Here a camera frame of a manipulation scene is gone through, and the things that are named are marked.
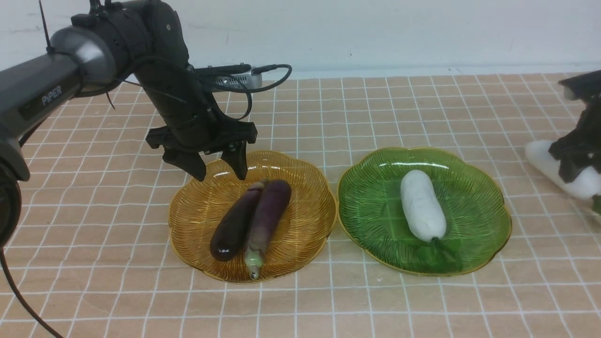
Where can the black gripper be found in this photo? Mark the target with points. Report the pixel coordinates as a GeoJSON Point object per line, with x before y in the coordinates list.
{"type": "Point", "coordinates": [186, 106]}

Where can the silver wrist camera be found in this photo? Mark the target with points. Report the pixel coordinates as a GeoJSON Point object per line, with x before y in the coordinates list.
{"type": "Point", "coordinates": [234, 76]}

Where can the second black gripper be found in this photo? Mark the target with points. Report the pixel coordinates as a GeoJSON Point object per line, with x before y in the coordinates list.
{"type": "Point", "coordinates": [581, 148]}

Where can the green plastic plate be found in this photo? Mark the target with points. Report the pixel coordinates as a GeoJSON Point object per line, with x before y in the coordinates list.
{"type": "Point", "coordinates": [370, 212]}

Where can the light purple eggplant green stem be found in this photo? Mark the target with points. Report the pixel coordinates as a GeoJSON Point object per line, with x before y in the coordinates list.
{"type": "Point", "coordinates": [268, 213]}

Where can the amber plastic plate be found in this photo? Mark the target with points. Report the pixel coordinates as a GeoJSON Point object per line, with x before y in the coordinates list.
{"type": "Point", "coordinates": [199, 207]}

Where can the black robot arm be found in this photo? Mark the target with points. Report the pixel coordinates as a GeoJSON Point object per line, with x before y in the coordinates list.
{"type": "Point", "coordinates": [97, 53]}

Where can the dark purple eggplant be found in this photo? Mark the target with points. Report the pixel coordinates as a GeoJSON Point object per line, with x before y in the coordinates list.
{"type": "Point", "coordinates": [231, 233]}

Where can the checkered orange tablecloth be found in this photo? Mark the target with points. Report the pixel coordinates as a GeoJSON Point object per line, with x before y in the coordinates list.
{"type": "Point", "coordinates": [92, 256]}

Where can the white radish green leaves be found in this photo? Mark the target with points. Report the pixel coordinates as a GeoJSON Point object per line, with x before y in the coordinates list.
{"type": "Point", "coordinates": [427, 222]}

